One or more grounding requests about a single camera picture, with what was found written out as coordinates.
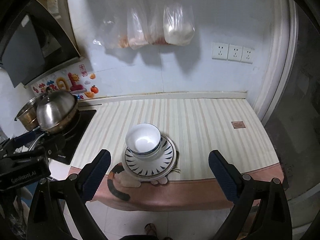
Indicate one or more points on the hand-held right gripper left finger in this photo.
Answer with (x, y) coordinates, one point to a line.
(96, 177)

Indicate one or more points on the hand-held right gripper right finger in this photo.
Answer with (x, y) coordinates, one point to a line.
(225, 177)

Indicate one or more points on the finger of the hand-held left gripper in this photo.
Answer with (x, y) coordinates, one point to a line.
(25, 138)
(53, 142)

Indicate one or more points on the white plate dark speckled print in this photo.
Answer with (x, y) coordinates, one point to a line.
(172, 168)

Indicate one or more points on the white plate blue leaf pattern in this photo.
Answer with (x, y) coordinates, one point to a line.
(152, 166)

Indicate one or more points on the white bowl dark rim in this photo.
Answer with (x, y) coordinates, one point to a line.
(143, 140)

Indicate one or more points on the black induction cooker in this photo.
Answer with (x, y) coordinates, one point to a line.
(75, 140)

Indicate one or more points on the golden metal pan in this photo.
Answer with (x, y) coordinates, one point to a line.
(65, 123)

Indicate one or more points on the small steel pot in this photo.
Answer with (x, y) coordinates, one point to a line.
(27, 115)

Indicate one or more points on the steel pot lid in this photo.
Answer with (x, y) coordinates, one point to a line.
(56, 110)

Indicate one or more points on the brown tablecloth label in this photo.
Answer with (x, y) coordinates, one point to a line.
(238, 124)

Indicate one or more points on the person's sandalled foot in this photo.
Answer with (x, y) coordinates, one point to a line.
(150, 228)

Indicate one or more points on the black range hood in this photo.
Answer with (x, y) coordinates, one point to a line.
(37, 42)

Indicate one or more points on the clear empty plastic bag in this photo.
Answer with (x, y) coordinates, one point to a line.
(113, 30)

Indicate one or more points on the plastic bag pale contents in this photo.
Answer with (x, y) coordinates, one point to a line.
(136, 30)

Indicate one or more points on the plastic bag red contents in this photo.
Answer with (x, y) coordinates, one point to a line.
(156, 33)

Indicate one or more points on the plastic bag white powder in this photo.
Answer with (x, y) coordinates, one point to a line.
(178, 27)

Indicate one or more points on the colourful wall sticker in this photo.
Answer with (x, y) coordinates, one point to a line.
(62, 85)

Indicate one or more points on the white door frame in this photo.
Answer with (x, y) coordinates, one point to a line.
(281, 67)

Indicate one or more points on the white wall socket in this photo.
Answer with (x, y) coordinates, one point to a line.
(235, 52)
(247, 54)
(220, 51)

